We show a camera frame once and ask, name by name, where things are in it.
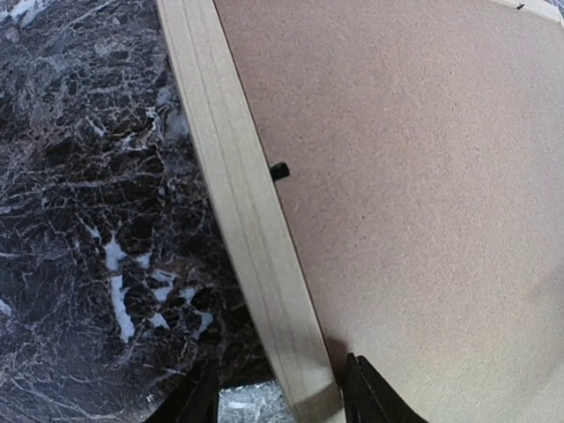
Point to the wooden picture frame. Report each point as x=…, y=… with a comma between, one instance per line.
x=388, y=180

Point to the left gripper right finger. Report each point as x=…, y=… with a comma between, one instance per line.
x=368, y=398

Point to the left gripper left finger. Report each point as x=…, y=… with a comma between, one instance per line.
x=194, y=400

